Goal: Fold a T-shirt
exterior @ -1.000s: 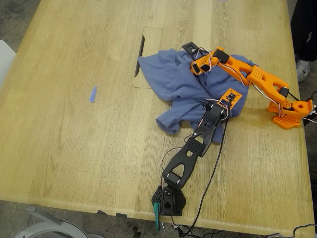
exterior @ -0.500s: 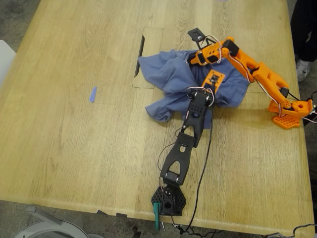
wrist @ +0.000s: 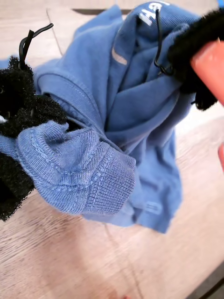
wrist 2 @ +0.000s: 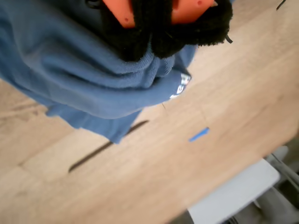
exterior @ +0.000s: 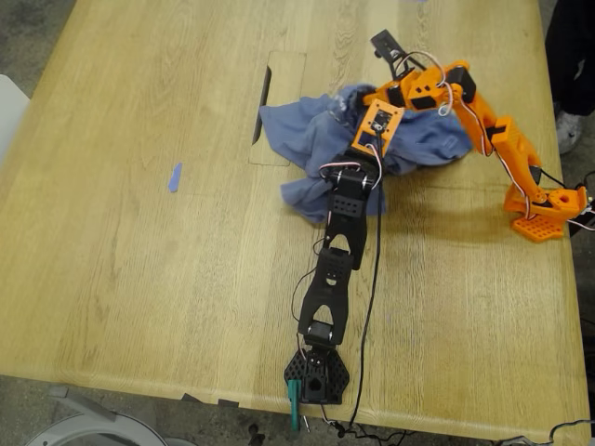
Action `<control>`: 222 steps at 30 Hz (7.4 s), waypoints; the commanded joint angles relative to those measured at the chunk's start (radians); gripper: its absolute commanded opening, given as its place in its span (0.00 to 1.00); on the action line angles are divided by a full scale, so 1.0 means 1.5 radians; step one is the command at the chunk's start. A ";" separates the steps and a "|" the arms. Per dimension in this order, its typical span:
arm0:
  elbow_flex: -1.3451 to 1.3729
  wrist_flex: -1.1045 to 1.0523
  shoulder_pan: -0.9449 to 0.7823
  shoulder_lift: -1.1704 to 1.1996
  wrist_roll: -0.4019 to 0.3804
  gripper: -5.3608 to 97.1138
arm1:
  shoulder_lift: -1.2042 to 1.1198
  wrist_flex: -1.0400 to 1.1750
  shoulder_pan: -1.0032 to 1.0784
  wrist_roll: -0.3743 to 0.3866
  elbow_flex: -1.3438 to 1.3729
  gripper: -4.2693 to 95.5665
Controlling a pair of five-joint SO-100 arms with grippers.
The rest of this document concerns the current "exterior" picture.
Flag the grey shoe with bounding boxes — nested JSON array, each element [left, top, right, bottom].
[[555, 110, 583, 155]]

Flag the green table clamp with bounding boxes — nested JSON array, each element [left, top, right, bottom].
[[286, 379, 303, 431]]

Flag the black and white cable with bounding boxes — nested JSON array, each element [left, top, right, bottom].
[[492, 417, 595, 446]]

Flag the grey round chair base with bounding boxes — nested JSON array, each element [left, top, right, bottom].
[[25, 385, 199, 446]]

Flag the wooden cable hatch cover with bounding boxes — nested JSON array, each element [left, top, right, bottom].
[[248, 50, 308, 167]]

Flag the blue printed T-shirt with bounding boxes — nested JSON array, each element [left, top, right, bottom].
[[258, 83, 474, 224]]

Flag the orange camera mount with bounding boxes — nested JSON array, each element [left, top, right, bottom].
[[350, 98, 406, 157]]

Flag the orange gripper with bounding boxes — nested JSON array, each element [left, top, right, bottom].
[[362, 64, 459, 112]]

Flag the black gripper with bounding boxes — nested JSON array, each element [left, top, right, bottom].
[[341, 149, 383, 172]]

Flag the black cable bundle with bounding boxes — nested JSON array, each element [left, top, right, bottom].
[[320, 403, 419, 446]]

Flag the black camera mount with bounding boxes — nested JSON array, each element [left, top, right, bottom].
[[370, 29, 427, 81]]

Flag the person's dark trousers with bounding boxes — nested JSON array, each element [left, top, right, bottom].
[[544, 0, 595, 117]]

